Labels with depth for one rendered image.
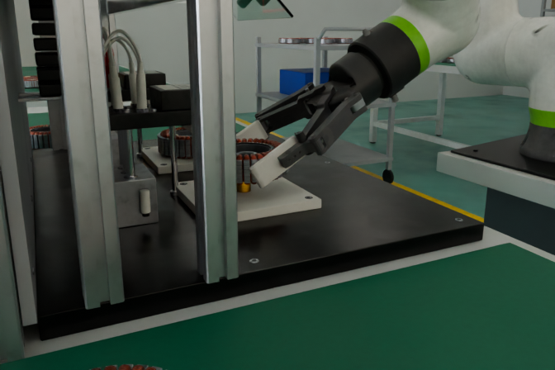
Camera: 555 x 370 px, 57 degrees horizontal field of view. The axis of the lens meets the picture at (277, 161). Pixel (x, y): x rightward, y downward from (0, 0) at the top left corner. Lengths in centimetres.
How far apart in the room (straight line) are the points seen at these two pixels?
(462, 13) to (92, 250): 55
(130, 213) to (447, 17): 47
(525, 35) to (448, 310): 66
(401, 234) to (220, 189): 23
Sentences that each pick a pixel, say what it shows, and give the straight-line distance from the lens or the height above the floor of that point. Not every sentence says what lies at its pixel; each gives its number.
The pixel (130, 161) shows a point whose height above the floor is 84.
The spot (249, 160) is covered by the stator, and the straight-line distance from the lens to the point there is 61.
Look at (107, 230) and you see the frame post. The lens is 42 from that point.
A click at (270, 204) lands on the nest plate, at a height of 78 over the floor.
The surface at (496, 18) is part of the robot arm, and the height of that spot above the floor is 101.
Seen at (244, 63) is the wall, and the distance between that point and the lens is 638.
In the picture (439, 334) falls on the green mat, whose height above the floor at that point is 75.
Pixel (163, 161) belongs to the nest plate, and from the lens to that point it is 84.
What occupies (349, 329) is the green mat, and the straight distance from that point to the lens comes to 44.
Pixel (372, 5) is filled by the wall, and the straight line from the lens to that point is 728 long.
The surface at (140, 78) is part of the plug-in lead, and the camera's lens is 58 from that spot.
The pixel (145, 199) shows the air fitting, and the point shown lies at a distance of 58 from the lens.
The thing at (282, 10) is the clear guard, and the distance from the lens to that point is 86.
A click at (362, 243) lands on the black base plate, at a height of 77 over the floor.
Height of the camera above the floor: 98
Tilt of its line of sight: 14 degrees down
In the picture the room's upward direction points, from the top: straight up
